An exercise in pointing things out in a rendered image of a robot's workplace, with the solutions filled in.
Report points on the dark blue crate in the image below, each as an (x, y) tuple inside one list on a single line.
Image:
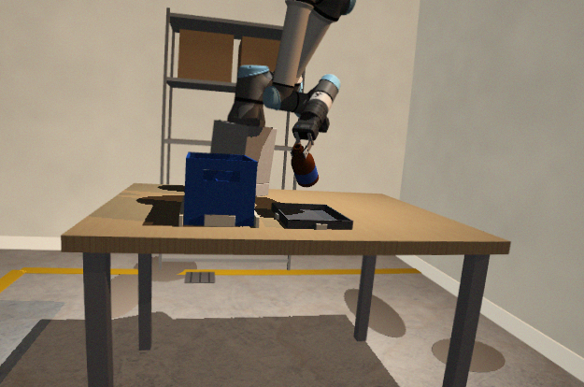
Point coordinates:
[(229, 194)]

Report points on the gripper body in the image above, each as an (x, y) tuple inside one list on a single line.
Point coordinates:
[(313, 118)]

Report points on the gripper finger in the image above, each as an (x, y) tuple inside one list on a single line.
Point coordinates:
[(309, 145), (296, 142)]

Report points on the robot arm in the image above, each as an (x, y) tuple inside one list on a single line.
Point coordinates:
[(256, 86)]

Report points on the dark brown bottle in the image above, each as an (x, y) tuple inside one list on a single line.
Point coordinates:
[(304, 169)]

